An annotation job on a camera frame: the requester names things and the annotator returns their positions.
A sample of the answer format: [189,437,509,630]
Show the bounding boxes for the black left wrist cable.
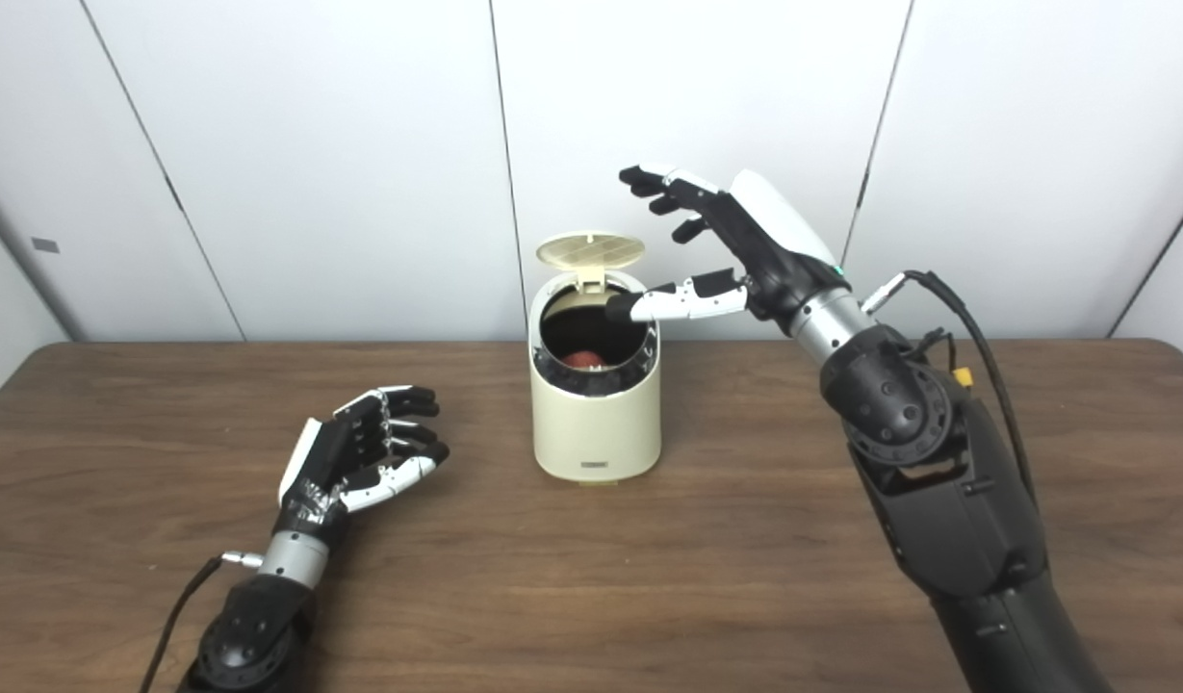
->
[139,551,265,693]

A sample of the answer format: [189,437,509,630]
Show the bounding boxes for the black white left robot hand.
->
[271,385,450,550]

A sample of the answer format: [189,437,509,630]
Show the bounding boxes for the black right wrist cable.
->
[861,270,1038,506]

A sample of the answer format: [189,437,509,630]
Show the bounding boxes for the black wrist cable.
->
[139,551,265,693]
[861,270,1038,506]

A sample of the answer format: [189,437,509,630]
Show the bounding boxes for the round cream bin lid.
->
[536,231,647,290]

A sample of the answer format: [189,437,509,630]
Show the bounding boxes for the cream-colored bin body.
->
[528,269,662,485]

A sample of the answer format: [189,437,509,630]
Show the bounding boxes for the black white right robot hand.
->
[604,165,854,338]

